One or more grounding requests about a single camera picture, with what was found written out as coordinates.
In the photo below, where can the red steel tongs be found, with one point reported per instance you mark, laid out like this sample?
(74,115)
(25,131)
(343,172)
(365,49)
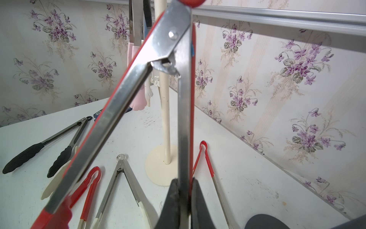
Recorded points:
(169,48)

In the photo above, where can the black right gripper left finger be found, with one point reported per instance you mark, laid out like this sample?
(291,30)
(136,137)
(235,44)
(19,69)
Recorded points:
(170,215)

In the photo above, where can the white utensil rack stand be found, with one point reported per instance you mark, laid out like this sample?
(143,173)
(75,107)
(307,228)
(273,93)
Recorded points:
(161,163)

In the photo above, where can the dark grey utensil rack stand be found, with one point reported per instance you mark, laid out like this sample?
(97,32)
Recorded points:
(264,221)

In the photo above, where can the steel cream-tipped tongs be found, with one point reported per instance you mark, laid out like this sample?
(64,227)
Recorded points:
(124,205)
(55,182)

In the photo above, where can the blue handled cream tongs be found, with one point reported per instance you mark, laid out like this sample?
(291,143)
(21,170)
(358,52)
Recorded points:
(147,17)

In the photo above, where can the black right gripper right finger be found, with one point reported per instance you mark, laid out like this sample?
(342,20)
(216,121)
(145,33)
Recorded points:
(200,216)

